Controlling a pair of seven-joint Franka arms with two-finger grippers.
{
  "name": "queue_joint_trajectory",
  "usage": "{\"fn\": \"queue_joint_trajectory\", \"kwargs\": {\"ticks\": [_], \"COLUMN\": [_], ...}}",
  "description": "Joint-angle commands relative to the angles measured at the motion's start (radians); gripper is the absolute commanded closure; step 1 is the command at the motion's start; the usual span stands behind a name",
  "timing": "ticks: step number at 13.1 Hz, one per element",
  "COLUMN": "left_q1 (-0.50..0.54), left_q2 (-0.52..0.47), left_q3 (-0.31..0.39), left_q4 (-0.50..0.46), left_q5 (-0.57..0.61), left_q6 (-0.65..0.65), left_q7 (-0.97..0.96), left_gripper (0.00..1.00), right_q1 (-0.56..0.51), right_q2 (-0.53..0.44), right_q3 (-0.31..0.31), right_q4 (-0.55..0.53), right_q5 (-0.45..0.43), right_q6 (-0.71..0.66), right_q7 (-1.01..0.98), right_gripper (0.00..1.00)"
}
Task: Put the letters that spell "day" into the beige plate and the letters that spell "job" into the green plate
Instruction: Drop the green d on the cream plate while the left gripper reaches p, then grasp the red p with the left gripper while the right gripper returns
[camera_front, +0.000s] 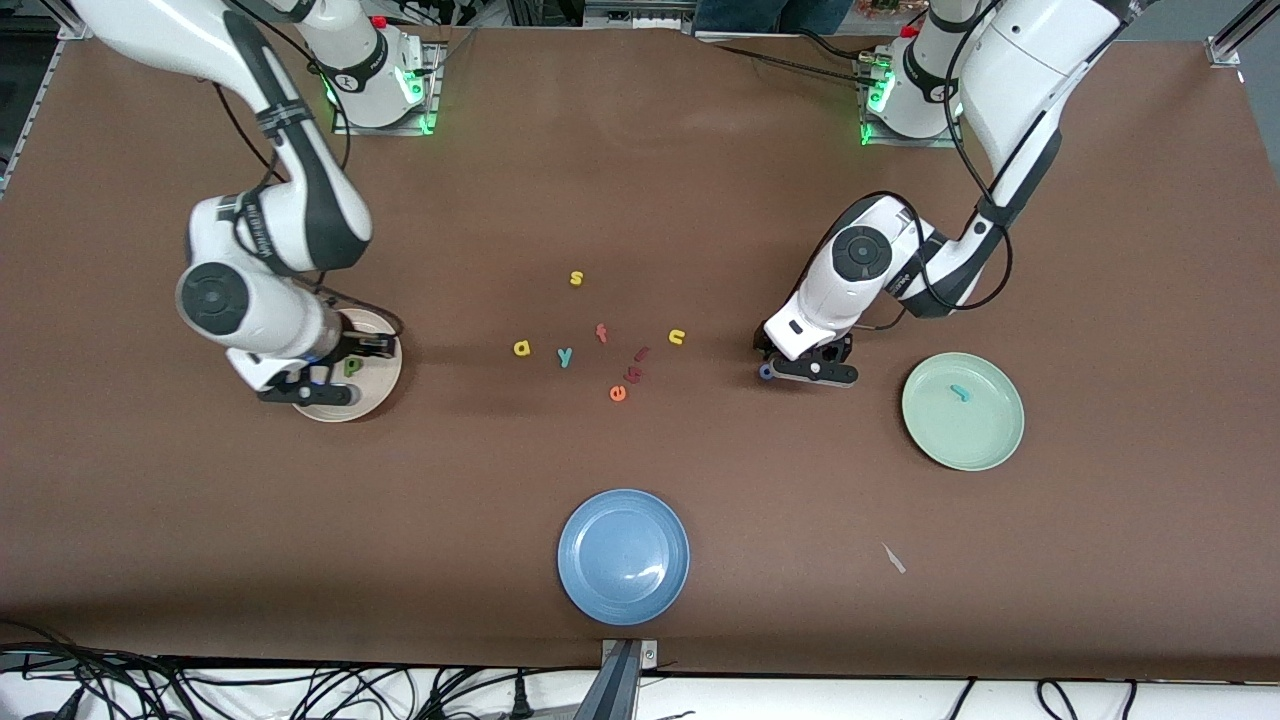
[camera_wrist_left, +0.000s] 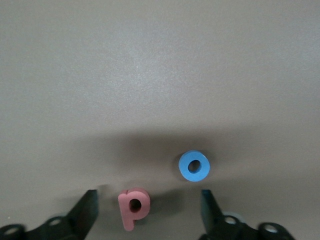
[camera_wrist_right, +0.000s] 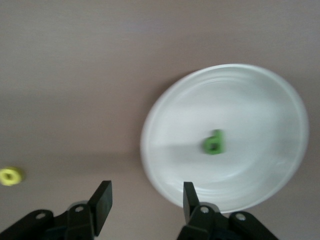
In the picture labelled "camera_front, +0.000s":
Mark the beige round plate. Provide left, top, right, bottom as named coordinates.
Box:
left=292, top=308, right=404, bottom=424

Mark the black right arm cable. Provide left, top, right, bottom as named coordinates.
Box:
left=210, top=0, right=404, bottom=341

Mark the black cable on table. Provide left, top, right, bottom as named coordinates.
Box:
left=700, top=30, right=881, bottom=86

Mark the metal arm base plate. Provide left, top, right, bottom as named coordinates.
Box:
left=332, top=40, right=443, bottom=136
left=855, top=50, right=966, bottom=149

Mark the person in blue jeans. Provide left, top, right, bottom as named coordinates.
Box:
left=692, top=0, right=856, bottom=34

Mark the green round plate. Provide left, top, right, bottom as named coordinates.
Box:
left=901, top=352, right=1026, bottom=472

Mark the brown table cover sheet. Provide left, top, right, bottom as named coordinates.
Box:
left=0, top=18, right=1280, bottom=683

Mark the blue round plate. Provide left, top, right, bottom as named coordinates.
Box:
left=557, top=488, right=691, bottom=627

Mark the silver aluminium frame profile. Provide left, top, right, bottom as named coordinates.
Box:
left=0, top=10, right=96, bottom=196
left=1205, top=0, right=1280, bottom=69

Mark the aluminium camera post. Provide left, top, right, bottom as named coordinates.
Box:
left=575, top=638, right=661, bottom=720

